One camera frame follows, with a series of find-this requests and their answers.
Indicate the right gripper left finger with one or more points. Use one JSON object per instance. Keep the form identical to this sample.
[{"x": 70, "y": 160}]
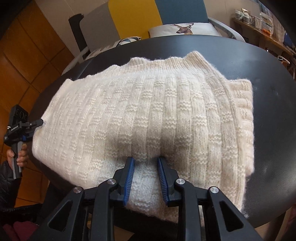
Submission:
[{"x": 87, "y": 214}]

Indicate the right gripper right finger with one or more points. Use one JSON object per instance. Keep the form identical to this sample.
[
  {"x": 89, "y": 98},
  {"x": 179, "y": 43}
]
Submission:
[{"x": 203, "y": 213}]

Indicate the cream knitted sweater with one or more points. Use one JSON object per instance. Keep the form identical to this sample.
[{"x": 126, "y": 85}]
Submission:
[{"x": 181, "y": 108}]

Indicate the person's left hand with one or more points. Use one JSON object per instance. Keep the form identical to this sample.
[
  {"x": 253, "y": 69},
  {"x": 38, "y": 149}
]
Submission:
[{"x": 22, "y": 159}]

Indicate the black round leather stool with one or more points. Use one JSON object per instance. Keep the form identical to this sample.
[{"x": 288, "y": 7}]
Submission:
[{"x": 271, "y": 188}]

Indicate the yellow blue grey sofa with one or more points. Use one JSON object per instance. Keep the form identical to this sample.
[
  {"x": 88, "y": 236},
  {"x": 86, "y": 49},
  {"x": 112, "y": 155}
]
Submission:
[{"x": 117, "y": 20}]

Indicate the white patterned pillow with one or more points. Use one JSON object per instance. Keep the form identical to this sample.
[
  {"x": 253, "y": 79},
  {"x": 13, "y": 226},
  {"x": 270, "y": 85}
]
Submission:
[{"x": 114, "y": 45}]

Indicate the white deer print pillow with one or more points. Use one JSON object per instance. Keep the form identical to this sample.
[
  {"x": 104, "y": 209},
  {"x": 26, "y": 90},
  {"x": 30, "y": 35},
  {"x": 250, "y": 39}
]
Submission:
[{"x": 184, "y": 29}]

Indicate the wooden desk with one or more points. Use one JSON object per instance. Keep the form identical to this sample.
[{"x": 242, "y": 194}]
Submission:
[{"x": 260, "y": 39}]

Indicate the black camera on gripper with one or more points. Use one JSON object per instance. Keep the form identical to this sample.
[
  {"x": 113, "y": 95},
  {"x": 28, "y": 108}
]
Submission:
[{"x": 17, "y": 114}]

